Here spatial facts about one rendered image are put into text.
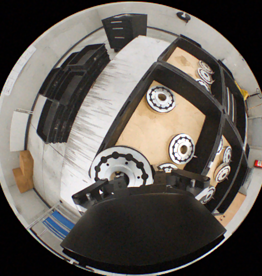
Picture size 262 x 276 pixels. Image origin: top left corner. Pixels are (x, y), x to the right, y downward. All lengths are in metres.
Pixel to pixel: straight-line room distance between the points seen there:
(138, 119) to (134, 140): 0.07
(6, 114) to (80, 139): 2.52
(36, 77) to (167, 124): 2.83
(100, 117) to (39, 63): 2.60
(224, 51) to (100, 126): 3.67
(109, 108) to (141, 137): 0.24
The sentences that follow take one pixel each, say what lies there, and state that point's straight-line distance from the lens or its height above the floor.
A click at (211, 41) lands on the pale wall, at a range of 3.47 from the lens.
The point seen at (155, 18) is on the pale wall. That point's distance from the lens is 3.46.
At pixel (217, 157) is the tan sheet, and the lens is 0.51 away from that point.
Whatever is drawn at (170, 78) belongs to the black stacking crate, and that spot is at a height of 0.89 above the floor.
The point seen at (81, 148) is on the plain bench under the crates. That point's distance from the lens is 0.53.
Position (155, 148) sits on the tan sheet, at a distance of 0.32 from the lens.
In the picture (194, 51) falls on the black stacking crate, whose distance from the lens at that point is 0.69.
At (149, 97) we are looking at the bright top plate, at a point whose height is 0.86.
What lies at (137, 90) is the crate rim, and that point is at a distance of 0.24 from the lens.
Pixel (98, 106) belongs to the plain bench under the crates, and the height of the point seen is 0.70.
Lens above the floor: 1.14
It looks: 87 degrees down
